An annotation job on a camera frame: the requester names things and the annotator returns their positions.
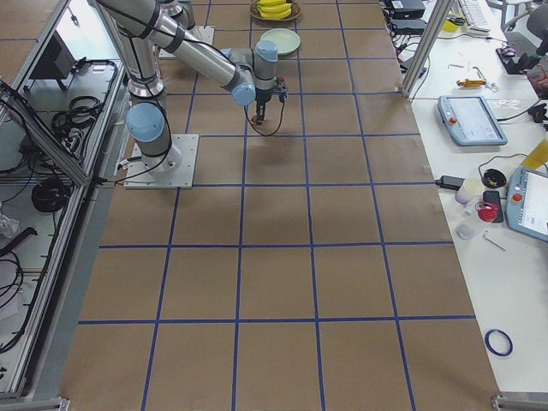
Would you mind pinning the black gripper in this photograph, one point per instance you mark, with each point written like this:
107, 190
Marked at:
262, 98

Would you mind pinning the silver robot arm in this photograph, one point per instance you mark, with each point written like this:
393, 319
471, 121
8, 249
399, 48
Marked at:
158, 41

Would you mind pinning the light green plate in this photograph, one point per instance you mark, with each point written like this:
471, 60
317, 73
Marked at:
287, 41

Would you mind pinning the yellow banana bunch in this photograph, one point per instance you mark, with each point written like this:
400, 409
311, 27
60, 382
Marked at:
275, 10

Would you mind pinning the brown wicker basket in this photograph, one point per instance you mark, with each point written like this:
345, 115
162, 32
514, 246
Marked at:
296, 12

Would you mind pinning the grey teach pendant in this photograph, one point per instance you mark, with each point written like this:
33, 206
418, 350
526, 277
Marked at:
470, 121
526, 205

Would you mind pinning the black power adapter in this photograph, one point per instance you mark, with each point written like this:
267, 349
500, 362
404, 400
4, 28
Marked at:
449, 182

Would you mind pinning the white cup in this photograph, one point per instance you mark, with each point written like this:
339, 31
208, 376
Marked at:
469, 190

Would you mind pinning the red round object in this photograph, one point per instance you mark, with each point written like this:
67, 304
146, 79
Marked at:
487, 212

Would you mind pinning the blue tape roll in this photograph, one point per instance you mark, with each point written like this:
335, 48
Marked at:
498, 343

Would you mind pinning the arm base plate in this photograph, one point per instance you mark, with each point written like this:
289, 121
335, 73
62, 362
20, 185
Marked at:
176, 171

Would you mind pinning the aluminium frame post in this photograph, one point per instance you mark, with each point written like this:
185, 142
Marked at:
433, 27

